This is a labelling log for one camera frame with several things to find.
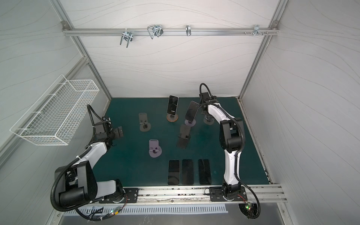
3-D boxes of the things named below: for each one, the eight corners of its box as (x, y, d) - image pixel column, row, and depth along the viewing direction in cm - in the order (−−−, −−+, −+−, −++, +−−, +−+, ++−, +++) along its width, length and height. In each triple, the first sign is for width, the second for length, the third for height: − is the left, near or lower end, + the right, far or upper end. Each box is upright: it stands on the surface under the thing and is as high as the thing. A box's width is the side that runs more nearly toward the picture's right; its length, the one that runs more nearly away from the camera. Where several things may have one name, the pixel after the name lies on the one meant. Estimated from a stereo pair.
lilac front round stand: (150, 157, 89) (147, 151, 81) (152, 146, 94) (149, 139, 86) (161, 157, 89) (159, 151, 81) (162, 146, 94) (160, 139, 86)
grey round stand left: (140, 131, 103) (136, 122, 93) (142, 122, 108) (138, 112, 99) (150, 131, 103) (146, 122, 93) (151, 122, 108) (148, 112, 99)
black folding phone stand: (176, 146, 94) (175, 138, 85) (181, 131, 101) (181, 123, 93) (186, 149, 93) (187, 141, 84) (191, 134, 100) (191, 126, 92)
